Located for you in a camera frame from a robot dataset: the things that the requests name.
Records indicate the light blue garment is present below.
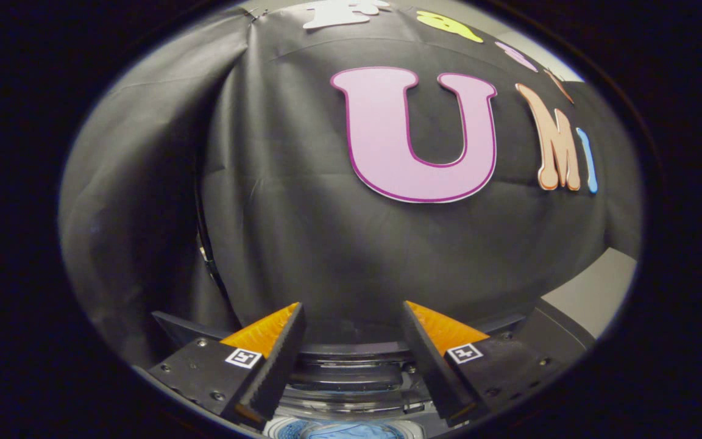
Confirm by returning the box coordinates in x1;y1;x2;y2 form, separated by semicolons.
299;421;406;439

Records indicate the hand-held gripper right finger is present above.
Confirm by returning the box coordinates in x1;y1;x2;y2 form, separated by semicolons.
401;300;571;427

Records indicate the beige and grey cabinet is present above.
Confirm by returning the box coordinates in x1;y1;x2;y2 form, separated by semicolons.
509;247;638;366

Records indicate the black backdrop cloth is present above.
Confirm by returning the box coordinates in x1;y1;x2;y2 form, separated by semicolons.
58;0;643;366

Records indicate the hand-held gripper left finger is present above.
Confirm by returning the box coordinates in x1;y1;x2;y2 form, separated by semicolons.
133;302;308;430

